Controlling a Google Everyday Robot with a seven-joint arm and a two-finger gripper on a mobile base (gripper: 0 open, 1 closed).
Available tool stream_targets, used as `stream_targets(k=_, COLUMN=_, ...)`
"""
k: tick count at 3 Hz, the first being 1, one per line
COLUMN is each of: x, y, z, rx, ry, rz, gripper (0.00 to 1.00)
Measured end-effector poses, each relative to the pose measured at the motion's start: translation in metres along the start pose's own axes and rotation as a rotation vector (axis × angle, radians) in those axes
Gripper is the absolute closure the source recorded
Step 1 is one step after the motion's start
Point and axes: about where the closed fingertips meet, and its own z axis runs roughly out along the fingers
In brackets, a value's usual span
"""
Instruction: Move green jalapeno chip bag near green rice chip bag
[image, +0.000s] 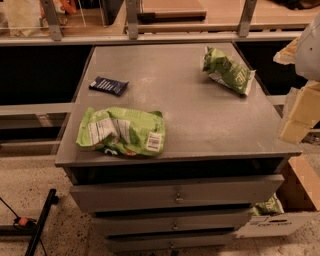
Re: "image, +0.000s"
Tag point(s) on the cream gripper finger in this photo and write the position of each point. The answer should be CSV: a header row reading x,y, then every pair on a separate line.
x,y
301,112
286,55

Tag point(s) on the green jalapeno chip bag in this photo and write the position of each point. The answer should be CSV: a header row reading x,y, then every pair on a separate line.
x,y
225,71

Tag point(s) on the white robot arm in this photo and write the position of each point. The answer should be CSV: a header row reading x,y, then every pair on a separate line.
x,y
304,53

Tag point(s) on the green bag on floor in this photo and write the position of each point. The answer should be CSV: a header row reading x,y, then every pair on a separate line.
x,y
271,207

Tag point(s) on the green rice chip bag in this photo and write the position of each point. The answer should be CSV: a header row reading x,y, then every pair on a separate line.
x,y
121,131

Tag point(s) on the brown cardboard box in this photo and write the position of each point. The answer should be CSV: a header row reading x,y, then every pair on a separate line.
x,y
300,190

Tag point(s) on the top grey drawer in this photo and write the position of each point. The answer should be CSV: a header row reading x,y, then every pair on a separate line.
x,y
175,193

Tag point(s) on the grey drawer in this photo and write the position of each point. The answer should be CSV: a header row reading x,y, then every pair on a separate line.
x,y
175,193
171,222
172,241

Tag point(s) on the white cardboard box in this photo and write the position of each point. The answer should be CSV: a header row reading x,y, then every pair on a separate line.
x,y
278,225

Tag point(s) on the bottom grey drawer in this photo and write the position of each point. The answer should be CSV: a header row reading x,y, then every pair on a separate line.
x,y
172,241

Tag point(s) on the dark blue snack bar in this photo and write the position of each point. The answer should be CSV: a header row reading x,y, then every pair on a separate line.
x,y
109,86

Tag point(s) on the middle grey drawer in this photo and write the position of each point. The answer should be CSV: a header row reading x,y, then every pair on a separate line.
x,y
171,222

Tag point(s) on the black metal stand leg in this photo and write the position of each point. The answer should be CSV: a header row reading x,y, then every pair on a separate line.
x,y
52,199

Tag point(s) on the grey metal shelf rail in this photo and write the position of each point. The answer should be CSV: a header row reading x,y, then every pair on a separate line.
x,y
28,23

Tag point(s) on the orange cable clip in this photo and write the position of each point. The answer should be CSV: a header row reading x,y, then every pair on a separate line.
x,y
24,223

